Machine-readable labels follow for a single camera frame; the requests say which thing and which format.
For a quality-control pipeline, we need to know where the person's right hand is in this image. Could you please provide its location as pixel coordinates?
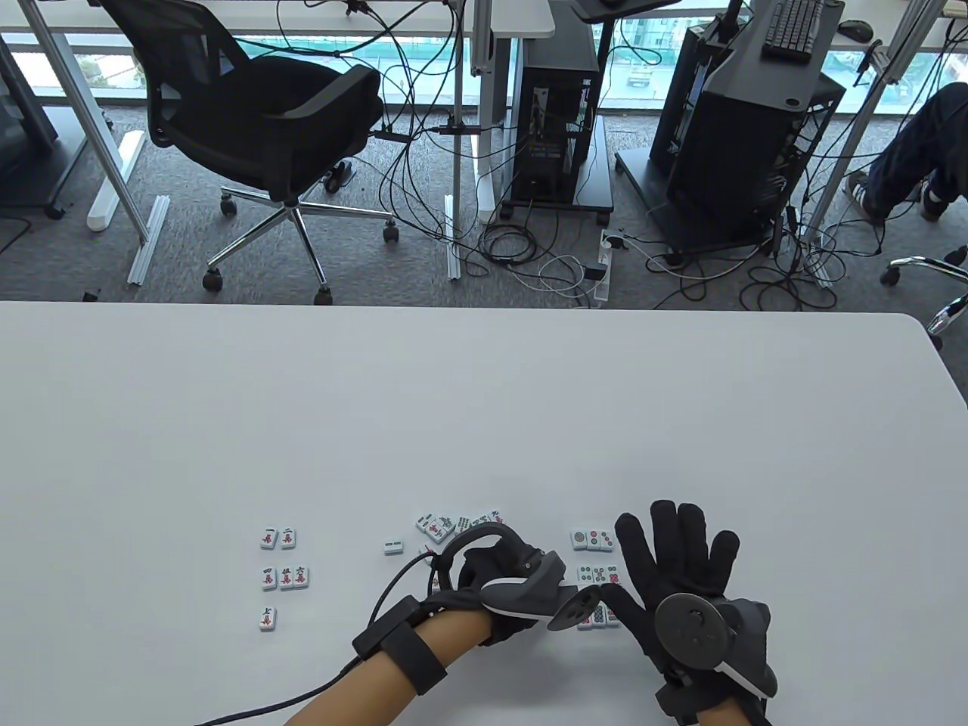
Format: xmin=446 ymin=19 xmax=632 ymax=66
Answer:
xmin=603 ymin=499 xmax=778 ymax=723

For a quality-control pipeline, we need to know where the person's left hand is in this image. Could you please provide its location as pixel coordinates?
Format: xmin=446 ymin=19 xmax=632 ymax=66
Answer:
xmin=422 ymin=541 xmax=547 ymax=648

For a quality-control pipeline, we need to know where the pile of mahjong tiles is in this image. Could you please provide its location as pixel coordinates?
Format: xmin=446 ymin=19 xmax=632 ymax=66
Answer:
xmin=383 ymin=510 xmax=491 ymax=598

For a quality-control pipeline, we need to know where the person's left forearm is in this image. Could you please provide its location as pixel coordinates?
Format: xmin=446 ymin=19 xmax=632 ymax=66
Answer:
xmin=286 ymin=609 xmax=494 ymax=726

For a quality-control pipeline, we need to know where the person's right forearm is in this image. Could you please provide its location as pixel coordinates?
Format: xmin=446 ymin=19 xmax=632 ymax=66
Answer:
xmin=692 ymin=703 xmax=757 ymax=726

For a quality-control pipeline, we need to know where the grey hand tracking controller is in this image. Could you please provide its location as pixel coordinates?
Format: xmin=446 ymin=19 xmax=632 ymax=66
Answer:
xmin=435 ymin=523 xmax=606 ymax=632
xmin=654 ymin=594 xmax=778 ymax=698

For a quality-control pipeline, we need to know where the white power strip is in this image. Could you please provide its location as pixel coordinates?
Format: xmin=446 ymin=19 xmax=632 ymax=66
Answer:
xmin=594 ymin=229 xmax=617 ymax=305

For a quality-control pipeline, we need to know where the black mesh office chair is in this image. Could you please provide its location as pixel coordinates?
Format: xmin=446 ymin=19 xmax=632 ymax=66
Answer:
xmin=98 ymin=0 xmax=400 ymax=306
xmin=880 ymin=244 xmax=968 ymax=350

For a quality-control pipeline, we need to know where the black wheeled computer cart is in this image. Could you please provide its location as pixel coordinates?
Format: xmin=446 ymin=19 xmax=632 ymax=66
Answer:
xmin=497 ymin=113 xmax=615 ymax=225
xmin=614 ymin=147 xmax=804 ymax=267

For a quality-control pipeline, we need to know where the black computer tower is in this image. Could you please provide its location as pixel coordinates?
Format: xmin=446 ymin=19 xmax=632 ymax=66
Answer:
xmin=511 ymin=65 xmax=598 ymax=203
xmin=650 ymin=23 xmax=846 ymax=250

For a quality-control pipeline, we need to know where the black white striped sneaker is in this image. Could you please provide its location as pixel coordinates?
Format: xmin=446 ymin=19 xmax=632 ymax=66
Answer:
xmin=919 ymin=180 xmax=952 ymax=223
xmin=844 ymin=170 xmax=887 ymax=226

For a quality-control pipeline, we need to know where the black monitor stand with tray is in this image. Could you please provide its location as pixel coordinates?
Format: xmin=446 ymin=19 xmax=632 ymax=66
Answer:
xmin=707 ymin=0 xmax=846 ymax=114
xmin=522 ymin=0 xmax=681 ymax=73

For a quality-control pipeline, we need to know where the black keyboard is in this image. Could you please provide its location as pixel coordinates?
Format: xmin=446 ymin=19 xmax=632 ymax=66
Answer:
xmin=761 ymin=0 xmax=827 ymax=61

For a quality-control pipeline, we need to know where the white standing desk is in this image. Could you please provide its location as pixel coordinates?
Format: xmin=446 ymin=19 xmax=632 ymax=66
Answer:
xmin=0 ymin=0 xmax=557 ymax=231

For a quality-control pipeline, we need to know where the dark grey equipment cart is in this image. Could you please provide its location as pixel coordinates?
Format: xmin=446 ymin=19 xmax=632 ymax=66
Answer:
xmin=0 ymin=34 xmax=92 ymax=222

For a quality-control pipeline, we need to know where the black strapped forearm box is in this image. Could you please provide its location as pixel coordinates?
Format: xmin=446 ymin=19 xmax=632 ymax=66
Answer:
xmin=352 ymin=596 xmax=448 ymax=695

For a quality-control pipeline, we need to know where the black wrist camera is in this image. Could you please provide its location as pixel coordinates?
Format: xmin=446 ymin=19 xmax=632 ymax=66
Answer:
xmin=656 ymin=681 xmax=715 ymax=725

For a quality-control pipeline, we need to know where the tangle of black cables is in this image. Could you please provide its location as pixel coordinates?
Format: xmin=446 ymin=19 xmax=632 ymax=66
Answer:
xmin=643 ymin=174 xmax=886 ymax=312
xmin=276 ymin=0 xmax=606 ymax=307

